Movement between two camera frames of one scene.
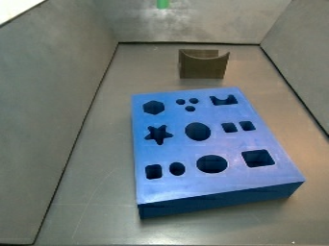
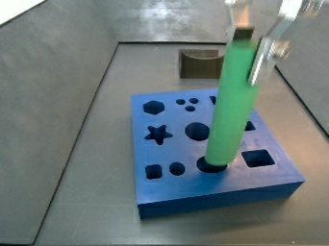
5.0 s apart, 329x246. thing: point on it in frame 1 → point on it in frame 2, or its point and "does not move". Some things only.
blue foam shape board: (206, 153) does not move
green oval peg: (162, 4) → (232, 110)
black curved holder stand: (202, 63) does not move
